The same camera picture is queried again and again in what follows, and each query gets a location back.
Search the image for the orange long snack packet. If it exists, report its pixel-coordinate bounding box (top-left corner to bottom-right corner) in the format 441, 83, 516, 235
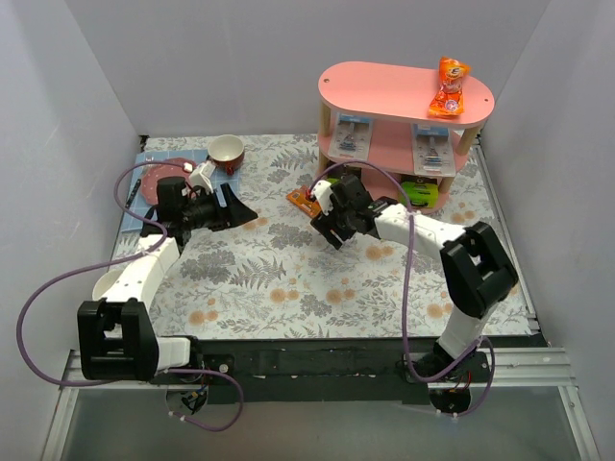
286, 185, 321, 218

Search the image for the blue razor blister pack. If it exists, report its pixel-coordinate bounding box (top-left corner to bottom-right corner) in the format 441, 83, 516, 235
411, 124, 456, 178
329, 113, 374, 160

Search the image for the orange small razor packet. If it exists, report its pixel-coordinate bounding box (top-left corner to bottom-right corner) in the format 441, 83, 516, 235
428, 57, 472, 117

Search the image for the black green Gillette razor box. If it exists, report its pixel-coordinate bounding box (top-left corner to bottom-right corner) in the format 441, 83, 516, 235
329, 165, 362, 180

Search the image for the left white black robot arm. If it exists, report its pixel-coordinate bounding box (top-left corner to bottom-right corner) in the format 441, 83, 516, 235
77, 176, 258, 384

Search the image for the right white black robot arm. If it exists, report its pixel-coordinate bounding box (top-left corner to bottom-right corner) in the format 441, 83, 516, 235
307, 175, 519, 382

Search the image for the pink three-tier shelf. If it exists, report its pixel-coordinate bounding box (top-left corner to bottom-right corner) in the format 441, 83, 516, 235
314, 61, 497, 215

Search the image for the blue checkered placemat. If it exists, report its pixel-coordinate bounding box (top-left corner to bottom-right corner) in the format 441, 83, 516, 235
120, 149, 240, 232

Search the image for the pink dotted plate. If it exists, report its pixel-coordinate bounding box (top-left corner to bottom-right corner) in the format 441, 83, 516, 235
140, 158, 197, 206

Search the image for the red cup white inside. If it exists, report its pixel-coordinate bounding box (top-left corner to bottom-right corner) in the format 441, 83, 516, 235
208, 134, 245, 176

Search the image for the floral tablecloth mat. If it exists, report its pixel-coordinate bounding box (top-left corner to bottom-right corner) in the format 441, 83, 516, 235
90, 133, 534, 342

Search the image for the white ceramic bowl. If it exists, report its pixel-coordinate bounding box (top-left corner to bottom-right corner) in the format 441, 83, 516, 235
92, 269, 123, 301

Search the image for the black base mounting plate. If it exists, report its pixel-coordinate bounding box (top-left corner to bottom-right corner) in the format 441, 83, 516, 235
148, 338, 494, 404

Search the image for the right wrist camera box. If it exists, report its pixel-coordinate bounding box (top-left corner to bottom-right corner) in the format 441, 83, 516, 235
307, 180, 333, 215

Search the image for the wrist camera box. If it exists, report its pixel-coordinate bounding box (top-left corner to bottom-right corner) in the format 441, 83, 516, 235
188, 160, 216, 193
307, 180, 333, 215

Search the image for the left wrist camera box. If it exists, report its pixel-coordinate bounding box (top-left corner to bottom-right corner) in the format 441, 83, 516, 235
188, 160, 216, 193

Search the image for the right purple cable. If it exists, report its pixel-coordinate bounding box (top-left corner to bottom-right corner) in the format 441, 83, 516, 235
309, 160, 495, 417

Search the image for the black handled fork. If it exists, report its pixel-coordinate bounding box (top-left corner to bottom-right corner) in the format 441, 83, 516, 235
125, 156, 153, 208

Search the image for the aluminium frame rail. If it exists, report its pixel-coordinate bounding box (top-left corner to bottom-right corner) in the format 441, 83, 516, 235
43, 337, 600, 460

